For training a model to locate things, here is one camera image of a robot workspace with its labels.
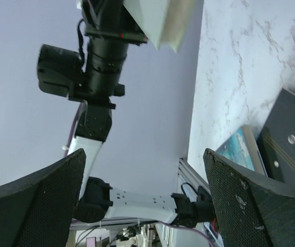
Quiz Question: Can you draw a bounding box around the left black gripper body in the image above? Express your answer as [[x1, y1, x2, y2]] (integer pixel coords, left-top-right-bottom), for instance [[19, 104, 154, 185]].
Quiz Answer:
[[77, 1, 148, 48]]

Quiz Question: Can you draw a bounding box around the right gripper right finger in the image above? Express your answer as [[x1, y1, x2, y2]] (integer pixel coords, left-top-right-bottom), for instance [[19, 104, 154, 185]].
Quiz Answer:
[[203, 149, 295, 246]]

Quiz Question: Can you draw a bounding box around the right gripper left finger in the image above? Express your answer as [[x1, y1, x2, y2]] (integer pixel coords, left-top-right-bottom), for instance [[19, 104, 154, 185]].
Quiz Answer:
[[0, 149, 86, 246]]

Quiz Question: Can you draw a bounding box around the grey book with G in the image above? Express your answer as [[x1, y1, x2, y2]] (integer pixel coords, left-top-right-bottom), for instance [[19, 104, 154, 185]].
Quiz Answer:
[[124, 0, 196, 52]]

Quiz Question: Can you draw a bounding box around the teal blue book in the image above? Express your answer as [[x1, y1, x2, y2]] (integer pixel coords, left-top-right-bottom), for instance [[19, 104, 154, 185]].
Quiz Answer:
[[216, 125, 268, 176]]

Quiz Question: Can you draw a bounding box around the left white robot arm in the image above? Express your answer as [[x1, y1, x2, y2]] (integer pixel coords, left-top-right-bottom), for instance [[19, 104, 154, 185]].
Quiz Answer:
[[37, 1, 216, 228]]

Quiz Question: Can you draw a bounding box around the black notebook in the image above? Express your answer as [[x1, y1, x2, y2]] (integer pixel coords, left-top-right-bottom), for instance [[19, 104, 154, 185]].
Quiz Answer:
[[257, 89, 295, 186]]

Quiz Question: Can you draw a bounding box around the aluminium mounting rail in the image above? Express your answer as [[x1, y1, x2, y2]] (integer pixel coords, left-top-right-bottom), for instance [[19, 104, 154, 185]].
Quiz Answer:
[[178, 158, 210, 193]]

